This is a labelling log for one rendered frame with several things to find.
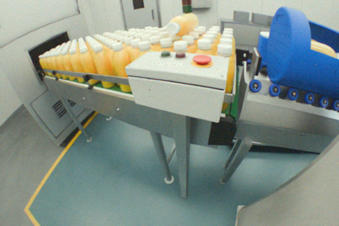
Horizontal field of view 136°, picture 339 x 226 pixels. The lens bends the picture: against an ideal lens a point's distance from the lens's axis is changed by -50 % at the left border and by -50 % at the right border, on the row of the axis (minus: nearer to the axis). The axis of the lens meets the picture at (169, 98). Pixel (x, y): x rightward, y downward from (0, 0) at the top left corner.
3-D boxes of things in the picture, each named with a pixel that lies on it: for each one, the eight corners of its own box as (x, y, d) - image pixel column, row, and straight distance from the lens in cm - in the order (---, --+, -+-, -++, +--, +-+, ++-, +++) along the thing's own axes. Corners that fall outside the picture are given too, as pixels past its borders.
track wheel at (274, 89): (282, 84, 53) (280, 85, 54) (270, 81, 51) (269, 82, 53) (280, 97, 52) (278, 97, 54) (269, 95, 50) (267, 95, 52)
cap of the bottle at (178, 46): (181, 51, 38) (181, 44, 38) (171, 49, 41) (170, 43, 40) (189, 47, 41) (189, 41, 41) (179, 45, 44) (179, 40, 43)
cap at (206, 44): (205, 48, 40) (205, 42, 40) (194, 46, 43) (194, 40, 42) (213, 46, 43) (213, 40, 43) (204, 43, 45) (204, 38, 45)
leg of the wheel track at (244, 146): (225, 184, 130) (252, 146, 75) (219, 183, 129) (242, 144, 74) (226, 178, 132) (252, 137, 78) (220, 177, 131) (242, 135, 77)
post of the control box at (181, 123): (185, 198, 123) (185, 106, 31) (181, 196, 123) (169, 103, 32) (187, 194, 124) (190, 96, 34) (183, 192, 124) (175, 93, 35)
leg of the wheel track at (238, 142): (228, 170, 135) (252, 126, 84) (222, 169, 134) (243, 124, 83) (229, 165, 137) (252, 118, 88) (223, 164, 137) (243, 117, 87)
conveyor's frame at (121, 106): (205, 195, 124) (239, 126, 43) (78, 135, 201) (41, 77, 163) (218, 150, 143) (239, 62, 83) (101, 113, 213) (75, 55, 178)
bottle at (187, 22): (179, 21, 63) (159, 29, 46) (189, 9, 61) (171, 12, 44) (191, 32, 62) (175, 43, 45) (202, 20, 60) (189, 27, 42)
